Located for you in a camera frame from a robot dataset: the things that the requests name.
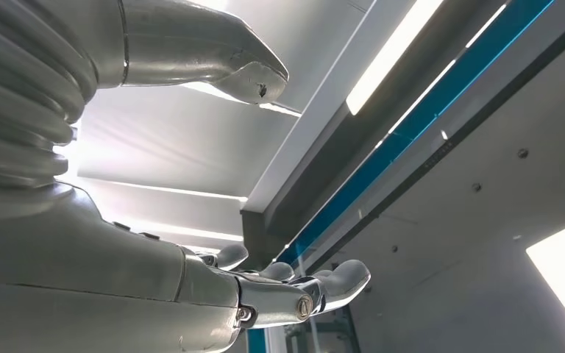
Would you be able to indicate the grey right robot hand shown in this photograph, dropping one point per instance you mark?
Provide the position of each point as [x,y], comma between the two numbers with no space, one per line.
[92,292]

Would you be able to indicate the blue ceiling beam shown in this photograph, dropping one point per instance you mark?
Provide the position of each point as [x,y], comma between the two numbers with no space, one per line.
[411,127]

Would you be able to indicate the long ceiling light strip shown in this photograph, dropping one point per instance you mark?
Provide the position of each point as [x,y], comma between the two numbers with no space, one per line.
[385,63]

